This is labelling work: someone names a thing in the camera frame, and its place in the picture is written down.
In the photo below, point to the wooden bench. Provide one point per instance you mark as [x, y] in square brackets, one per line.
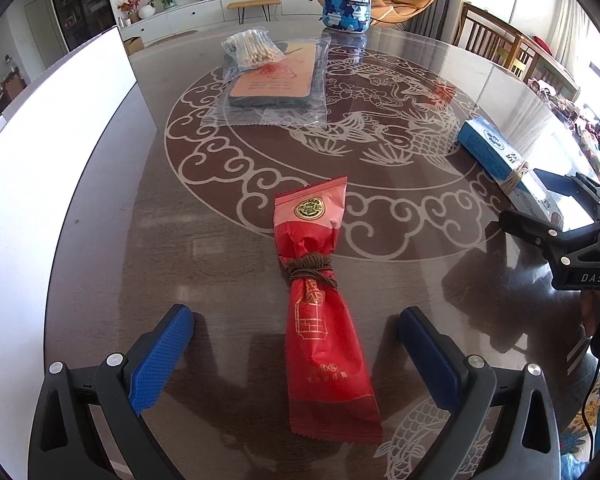
[254, 2]

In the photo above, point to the white board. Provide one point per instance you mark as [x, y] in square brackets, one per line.
[45, 185]

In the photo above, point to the person's right hand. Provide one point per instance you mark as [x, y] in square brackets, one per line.
[592, 312]

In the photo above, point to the bag of cotton swabs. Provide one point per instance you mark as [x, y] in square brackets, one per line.
[252, 50]

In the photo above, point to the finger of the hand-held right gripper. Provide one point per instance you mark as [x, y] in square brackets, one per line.
[530, 232]
[570, 205]

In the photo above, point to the blue and white carton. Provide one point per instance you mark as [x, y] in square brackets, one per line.
[490, 147]

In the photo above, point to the orange phone case in bag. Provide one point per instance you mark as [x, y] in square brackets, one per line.
[275, 85]

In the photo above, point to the orange flowers in vase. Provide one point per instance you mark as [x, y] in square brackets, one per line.
[129, 6]

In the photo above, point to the colourful clutter pile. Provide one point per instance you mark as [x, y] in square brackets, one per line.
[575, 115]

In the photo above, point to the dark display shelf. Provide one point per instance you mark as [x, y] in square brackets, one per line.
[80, 0]

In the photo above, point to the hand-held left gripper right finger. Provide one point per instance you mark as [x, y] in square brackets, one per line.
[432, 355]

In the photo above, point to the wooden dining chair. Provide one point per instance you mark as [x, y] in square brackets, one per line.
[540, 65]
[485, 30]

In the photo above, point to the tan rubber band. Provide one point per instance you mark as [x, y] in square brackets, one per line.
[516, 176]

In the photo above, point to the red snack packet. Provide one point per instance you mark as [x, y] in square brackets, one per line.
[325, 340]

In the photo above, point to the floral printed cloth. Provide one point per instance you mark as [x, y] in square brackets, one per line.
[577, 435]

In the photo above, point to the white low cabinet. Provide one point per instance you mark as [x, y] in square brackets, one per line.
[190, 17]

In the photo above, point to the white round vase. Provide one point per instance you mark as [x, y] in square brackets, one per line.
[146, 11]

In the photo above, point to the white door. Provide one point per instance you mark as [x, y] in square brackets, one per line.
[45, 25]

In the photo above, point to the patterned brown desktop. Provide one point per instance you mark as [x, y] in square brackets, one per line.
[190, 240]

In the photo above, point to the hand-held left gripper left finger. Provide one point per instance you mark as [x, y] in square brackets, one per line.
[157, 355]

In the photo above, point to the cardboard box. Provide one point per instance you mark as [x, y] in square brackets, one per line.
[134, 46]

